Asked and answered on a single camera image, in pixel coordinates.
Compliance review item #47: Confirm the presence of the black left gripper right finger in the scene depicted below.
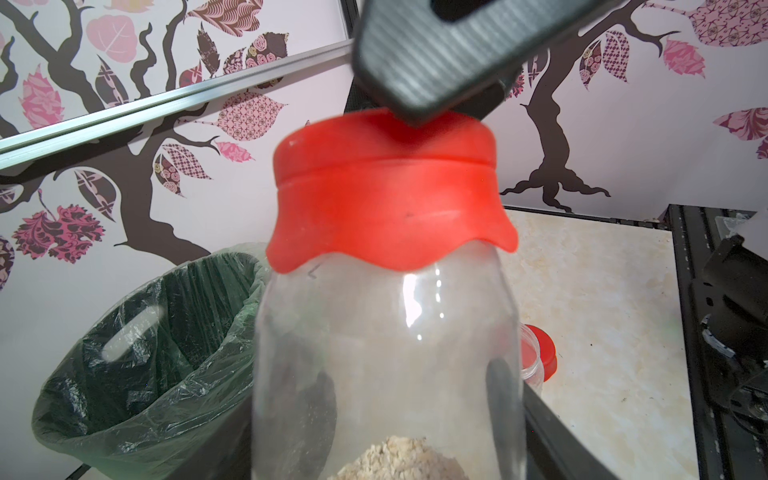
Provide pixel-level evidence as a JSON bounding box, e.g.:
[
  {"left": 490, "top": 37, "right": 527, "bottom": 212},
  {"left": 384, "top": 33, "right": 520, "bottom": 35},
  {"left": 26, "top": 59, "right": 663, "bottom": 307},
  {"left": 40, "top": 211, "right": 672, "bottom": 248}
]
[{"left": 524, "top": 383, "right": 617, "bottom": 480}]

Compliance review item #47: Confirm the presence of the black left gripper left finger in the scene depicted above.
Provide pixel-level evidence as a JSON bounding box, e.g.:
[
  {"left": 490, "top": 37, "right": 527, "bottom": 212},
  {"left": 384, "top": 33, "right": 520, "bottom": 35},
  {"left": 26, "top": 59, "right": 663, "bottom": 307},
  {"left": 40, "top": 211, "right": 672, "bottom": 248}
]
[{"left": 167, "top": 395, "right": 253, "bottom": 480}]

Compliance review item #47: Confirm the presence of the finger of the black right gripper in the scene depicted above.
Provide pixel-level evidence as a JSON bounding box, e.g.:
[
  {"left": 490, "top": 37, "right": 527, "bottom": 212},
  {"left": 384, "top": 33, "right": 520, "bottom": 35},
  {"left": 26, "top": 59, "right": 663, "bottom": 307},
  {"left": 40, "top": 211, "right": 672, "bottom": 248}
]
[{"left": 352, "top": 1, "right": 614, "bottom": 126}]

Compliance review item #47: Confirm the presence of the oatmeal jar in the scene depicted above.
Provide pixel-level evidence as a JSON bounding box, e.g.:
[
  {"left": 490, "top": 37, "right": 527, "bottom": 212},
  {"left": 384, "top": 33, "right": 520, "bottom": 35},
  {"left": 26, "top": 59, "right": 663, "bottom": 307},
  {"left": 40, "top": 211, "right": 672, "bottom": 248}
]
[
  {"left": 252, "top": 241, "right": 526, "bottom": 479},
  {"left": 520, "top": 325, "right": 545, "bottom": 394}
]

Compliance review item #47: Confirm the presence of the black trash bin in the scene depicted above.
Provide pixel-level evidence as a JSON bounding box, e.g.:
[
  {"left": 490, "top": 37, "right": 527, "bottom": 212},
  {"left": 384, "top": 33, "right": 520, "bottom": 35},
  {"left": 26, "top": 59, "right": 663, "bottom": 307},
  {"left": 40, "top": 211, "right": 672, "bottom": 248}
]
[{"left": 31, "top": 251, "right": 268, "bottom": 475}]

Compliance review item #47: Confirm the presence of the red jar lid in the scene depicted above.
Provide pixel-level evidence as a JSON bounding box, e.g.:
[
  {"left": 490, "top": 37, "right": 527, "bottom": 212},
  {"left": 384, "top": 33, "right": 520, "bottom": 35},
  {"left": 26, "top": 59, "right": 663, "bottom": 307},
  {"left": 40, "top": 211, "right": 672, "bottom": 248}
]
[
  {"left": 527, "top": 325, "right": 558, "bottom": 381},
  {"left": 266, "top": 109, "right": 519, "bottom": 274}
]

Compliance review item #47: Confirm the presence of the clear plastic bin liner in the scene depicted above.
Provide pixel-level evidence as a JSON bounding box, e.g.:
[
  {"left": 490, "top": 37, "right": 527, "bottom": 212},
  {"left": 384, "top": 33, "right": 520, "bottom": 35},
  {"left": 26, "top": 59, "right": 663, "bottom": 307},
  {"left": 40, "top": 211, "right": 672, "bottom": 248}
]
[{"left": 29, "top": 241, "right": 274, "bottom": 480}]

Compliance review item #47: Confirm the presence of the back aluminium rail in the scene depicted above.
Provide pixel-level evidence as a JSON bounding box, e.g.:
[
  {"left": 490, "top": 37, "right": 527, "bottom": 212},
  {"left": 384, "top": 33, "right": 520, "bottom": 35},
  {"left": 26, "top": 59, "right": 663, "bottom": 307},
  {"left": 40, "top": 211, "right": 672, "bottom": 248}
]
[{"left": 1, "top": 39, "right": 353, "bottom": 170}]

